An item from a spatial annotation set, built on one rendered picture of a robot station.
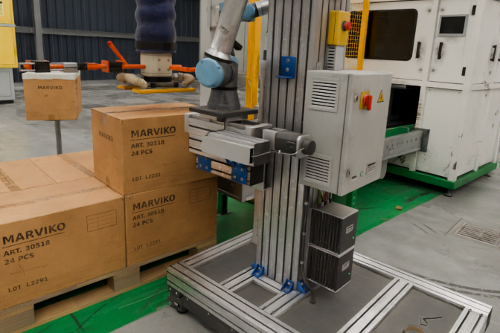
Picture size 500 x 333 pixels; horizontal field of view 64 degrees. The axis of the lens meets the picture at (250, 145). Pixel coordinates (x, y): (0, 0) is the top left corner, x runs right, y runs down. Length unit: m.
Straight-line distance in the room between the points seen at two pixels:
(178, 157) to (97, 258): 0.65
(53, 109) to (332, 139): 2.82
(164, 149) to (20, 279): 0.89
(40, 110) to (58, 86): 0.26
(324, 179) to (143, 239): 1.11
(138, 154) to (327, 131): 1.01
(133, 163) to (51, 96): 1.88
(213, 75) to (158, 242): 1.12
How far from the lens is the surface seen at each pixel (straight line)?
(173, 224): 2.36
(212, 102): 1.75
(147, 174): 2.17
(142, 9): 2.25
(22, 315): 2.22
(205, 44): 3.76
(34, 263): 2.11
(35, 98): 3.90
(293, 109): 1.71
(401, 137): 3.87
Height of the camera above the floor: 1.30
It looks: 14 degrees down
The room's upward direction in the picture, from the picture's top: 3 degrees clockwise
